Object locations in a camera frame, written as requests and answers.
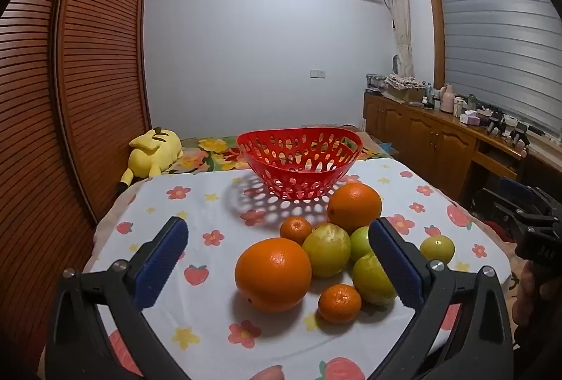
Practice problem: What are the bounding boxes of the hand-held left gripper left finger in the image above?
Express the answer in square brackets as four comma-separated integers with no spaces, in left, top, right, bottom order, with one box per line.
[46,217,194,380]

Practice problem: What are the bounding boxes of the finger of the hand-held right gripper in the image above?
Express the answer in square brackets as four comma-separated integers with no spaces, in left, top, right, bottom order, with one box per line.
[472,188,525,240]
[498,177,538,209]

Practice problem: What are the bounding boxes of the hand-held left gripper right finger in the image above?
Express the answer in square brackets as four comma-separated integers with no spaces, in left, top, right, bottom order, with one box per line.
[368,217,514,380]

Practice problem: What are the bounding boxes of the small green guava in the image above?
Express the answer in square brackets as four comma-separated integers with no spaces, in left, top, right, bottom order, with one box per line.
[350,226,374,263]

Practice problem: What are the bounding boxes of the green lemon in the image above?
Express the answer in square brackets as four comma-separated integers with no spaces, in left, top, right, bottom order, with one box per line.
[419,235,456,265]

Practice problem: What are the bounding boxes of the large orange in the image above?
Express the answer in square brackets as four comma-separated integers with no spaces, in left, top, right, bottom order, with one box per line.
[327,182,383,233]
[234,238,312,313]

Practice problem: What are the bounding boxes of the small mandarin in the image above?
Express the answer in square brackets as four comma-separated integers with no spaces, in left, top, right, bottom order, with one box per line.
[318,284,362,324]
[280,216,313,245]

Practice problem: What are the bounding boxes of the red perforated plastic basket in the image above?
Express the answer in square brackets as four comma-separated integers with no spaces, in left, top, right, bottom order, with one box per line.
[236,127,364,201]

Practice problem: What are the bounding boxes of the person's right hand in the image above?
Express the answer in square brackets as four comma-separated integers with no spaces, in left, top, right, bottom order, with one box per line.
[513,260,543,328]

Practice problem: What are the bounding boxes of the small black device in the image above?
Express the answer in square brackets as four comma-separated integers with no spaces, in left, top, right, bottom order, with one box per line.
[511,122,530,148]
[487,110,505,137]

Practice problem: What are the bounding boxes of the white fruit-print tablecloth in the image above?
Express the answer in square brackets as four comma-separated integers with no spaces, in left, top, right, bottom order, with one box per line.
[83,158,512,380]

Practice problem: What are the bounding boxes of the wooden cabinet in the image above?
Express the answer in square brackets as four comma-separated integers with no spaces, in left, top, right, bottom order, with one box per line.
[364,92,562,205]

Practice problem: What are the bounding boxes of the yellow plush toy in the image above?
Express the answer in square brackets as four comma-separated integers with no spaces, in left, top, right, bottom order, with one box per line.
[118,127,184,195]

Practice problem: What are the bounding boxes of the pink jug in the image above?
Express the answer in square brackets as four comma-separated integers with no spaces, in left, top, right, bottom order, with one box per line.
[440,84,457,114]

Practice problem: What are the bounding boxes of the floral blanket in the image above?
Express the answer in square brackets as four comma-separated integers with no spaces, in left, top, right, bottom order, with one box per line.
[176,136,391,174]

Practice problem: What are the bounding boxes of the cardboard box with cloth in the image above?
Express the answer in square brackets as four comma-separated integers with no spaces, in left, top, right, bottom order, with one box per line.
[384,75,426,103]

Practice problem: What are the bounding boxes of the grey storage containers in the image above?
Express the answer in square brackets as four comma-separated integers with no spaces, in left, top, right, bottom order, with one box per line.
[366,73,387,95]

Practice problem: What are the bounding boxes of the beige curtain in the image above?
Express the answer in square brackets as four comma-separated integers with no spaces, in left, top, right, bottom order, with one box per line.
[381,0,416,77]

